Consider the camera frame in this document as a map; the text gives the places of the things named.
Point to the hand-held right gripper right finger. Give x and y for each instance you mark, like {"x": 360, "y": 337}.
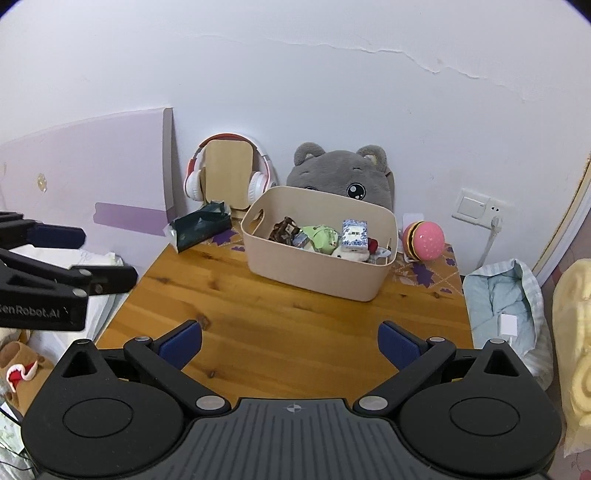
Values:
{"x": 397, "y": 346}

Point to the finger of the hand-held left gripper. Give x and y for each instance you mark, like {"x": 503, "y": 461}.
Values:
{"x": 106, "y": 279}
{"x": 60, "y": 236}

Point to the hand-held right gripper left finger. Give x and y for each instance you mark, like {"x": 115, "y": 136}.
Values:
{"x": 182, "y": 346}

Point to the beige plastic storage bin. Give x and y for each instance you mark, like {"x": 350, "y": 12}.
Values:
{"x": 314, "y": 277}

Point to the blue white patterned box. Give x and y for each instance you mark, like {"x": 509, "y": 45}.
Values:
{"x": 354, "y": 233}

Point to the blue cartoon card pack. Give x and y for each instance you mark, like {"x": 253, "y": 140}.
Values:
{"x": 300, "y": 240}

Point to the wooden desktop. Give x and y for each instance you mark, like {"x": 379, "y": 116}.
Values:
{"x": 277, "y": 332}

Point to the brown red plush toy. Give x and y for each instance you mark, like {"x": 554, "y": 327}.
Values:
{"x": 18, "y": 355}

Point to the lilac white panel board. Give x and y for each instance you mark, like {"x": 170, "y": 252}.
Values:
{"x": 92, "y": 161}

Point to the white plush toy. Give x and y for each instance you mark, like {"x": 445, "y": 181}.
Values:
{"x": 351, "y": 253}

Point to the dark green tissue pack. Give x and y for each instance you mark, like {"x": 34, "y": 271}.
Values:
{"x": 198, "y": 228}

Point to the small red object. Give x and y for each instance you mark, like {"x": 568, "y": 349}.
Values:
{"x": 372, "y": 243}

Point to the pink burger toy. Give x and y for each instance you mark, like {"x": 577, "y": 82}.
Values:
{"x": 425, "y": 240}

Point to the white charger block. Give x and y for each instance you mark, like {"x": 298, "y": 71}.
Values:
{"x": 509, "y": 328}

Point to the light blue bedding bundle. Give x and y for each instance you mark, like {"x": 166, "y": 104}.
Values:
{"x": 498, "y": 290}

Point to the green snack packet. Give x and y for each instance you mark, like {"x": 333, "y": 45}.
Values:
{"x": 323, "y": 237}

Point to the wooden headphone stand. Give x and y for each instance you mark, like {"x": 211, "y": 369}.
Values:
{"x": 228, "y": 170}

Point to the yellow blanket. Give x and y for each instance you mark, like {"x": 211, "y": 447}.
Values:
{"x": 575, "y": 323}

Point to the white red headphones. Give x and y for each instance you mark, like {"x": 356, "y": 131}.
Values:
{"x": 258, "y": 182}

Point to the grey plush toy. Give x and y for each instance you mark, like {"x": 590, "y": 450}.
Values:
{"x": 332, "y": 173}

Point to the white wall socket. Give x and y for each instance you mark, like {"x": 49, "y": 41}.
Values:
{"x": 471, "y": 205}

